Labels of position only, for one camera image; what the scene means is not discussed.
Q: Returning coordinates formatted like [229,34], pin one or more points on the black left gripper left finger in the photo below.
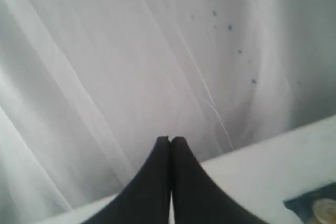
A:
[146,198]

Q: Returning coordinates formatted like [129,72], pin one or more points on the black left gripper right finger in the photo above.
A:
[196,198]

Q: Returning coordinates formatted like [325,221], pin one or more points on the spaghetti packet with Italian flag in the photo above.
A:
[302,205]

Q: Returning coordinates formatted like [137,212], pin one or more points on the white backdrop curtain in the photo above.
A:
[88,85]

